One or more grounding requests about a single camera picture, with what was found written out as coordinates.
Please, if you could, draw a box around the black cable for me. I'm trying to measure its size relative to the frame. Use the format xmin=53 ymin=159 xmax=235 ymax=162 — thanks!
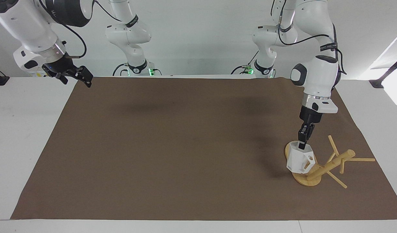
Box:
xmin=113 ymin=63 xmax=130 ymax=77
xmin=94 ymin=0 xmax=123 ymax=22
xmin=331 ymin=23 xmax=348 ymax=75
xmin=270 ymin=0 xmax=335 ymax=46
xmin=40 ymin=0 xmax=88 ymax=60
xmin=231 ymin=64 xmax=254 ymax=75

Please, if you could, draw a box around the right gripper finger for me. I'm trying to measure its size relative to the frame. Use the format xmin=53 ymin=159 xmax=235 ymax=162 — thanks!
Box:
xmin=74 ymin=66 xmax=93 ymax=88
xmin=55 ymin=72 xmax=70 ymax=85

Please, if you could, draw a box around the white angular cup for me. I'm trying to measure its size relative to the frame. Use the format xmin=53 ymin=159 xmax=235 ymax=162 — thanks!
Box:
xmin=286 ymin=140 xmax=315 ymax=174

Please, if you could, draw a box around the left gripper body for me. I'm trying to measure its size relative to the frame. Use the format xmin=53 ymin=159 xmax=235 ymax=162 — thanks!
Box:
xmin=299 ymin=106 xmax=323 ymax=125

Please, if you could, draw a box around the wooden cup rack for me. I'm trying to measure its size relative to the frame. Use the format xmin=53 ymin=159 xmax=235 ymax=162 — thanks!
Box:
xmin=284 ymin=135 xmax=376 ymax=189

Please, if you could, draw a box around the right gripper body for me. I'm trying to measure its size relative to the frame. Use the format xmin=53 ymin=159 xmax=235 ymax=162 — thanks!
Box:
xmin=42 ymin=52 xmax=77 ymax=79

